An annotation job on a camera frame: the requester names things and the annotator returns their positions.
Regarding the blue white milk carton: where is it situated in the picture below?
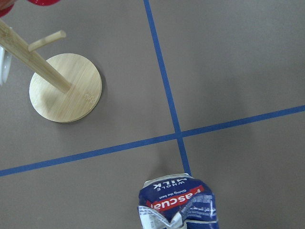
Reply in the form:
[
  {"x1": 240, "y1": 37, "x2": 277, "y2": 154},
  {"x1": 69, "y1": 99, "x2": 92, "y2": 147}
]
[{"x1": 138, "y1": 173, "x2": 219, "y2": 229}]

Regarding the white cup on stand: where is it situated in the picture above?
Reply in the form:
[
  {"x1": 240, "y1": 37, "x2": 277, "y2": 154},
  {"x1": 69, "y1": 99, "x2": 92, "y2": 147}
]
[{"x1": 0, "y1": 46, "x2": 12, "y2": 86}]

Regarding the wooden mug tree stand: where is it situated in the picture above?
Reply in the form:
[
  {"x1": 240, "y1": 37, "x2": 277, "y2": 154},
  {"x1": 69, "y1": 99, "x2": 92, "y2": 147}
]
[{"x1": 0, "y1": 21, "x2": 102, "y2": 123}]

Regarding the red object at top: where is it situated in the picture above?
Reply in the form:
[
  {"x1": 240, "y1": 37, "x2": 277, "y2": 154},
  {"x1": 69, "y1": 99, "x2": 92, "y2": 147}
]
[{"x1": 0, "y1": 0, "x2": 60, "y2": 17}]

